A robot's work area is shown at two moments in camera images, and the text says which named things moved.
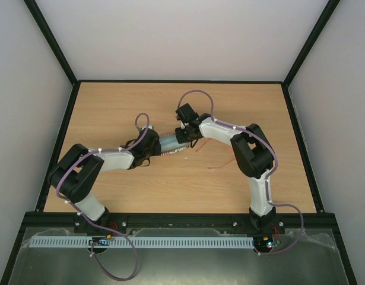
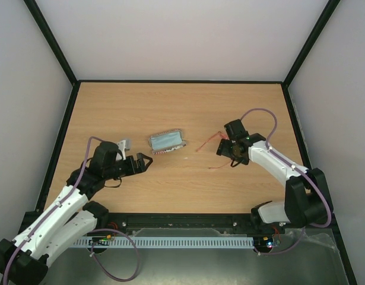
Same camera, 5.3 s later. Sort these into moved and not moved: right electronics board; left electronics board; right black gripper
Moved: right black gripper
Not moved: right electronics board; left electronics board
